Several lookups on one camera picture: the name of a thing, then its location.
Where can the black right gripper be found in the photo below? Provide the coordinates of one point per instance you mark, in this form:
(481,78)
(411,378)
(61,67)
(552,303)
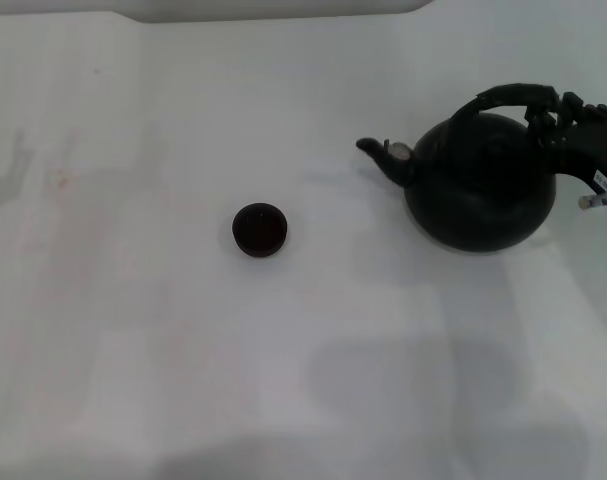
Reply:
(590,145)

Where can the small dark round teacup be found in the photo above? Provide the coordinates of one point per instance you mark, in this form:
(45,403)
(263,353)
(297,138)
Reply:
(259,230)

